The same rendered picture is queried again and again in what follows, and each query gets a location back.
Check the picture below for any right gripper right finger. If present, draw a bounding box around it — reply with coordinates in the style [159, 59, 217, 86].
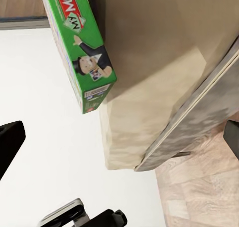
[223, 120, 239, 160]

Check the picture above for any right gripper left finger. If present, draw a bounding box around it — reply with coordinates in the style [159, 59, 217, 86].
[0, 120, 26, 180]

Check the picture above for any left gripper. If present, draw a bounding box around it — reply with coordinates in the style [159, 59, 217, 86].
[80, 209, 127, 227]

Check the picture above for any board game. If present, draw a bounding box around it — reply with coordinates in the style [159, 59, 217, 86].
[43, 0, 117, 114]

